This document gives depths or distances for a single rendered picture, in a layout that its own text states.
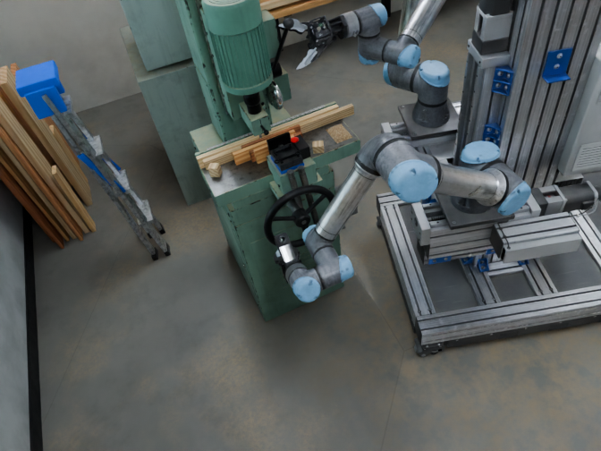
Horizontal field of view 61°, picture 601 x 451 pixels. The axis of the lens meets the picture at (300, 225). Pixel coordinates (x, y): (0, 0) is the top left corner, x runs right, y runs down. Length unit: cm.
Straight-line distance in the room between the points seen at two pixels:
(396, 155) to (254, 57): 62
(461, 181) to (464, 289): 98
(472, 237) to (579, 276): 73
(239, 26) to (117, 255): 181
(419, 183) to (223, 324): 153
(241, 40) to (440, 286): 137
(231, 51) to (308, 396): 147
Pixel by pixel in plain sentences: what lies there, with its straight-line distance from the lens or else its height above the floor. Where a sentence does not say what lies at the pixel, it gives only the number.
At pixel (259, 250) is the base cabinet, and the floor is 53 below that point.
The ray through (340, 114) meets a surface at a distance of 210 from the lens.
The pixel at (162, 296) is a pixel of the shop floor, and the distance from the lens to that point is 283.
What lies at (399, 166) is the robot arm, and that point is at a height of 126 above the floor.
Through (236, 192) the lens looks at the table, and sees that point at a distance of 190.
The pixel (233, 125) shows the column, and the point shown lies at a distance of 216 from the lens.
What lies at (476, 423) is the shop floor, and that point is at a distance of 235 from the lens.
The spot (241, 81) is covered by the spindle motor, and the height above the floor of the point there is 125.
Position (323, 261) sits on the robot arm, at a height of 93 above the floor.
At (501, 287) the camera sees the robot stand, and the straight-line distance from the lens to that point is 244.
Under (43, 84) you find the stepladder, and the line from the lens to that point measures 236.
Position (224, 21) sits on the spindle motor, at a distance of 166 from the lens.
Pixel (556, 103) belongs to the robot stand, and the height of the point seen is 106.
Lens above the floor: 217
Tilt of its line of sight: 48 degrees down
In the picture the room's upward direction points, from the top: 10 degrees counter-clockwise
